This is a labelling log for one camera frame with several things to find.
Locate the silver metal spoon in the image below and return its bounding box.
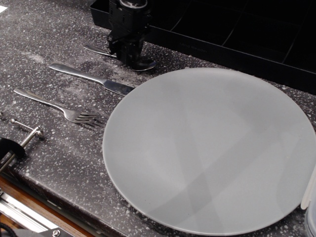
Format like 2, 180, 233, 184
83, 44, 158, 72

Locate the black cable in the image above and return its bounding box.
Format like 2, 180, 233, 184
0, 222, 18, 237

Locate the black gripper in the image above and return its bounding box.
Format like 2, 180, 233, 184
108, 0, 152, 66

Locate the silver table knife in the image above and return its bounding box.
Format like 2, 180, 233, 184
49, 63, 134, 96

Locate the round grey plate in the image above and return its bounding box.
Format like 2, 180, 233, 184
103, 68, 316, 236

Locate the metal screw clamp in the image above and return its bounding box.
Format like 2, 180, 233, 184
0, 111, 44, 173

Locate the black divided cutlery tray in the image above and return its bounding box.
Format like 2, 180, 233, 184
89, 0, 316, 95

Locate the clear plastic container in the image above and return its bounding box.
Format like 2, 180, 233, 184
300, 168, 316, 237

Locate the aluminium rail with bracket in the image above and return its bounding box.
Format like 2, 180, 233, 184
0, 191, 71, 237

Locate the white paper corner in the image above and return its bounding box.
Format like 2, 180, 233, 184
0, 5, 8, 13

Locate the silver metal fork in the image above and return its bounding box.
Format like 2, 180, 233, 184
14, 88, 105, 127

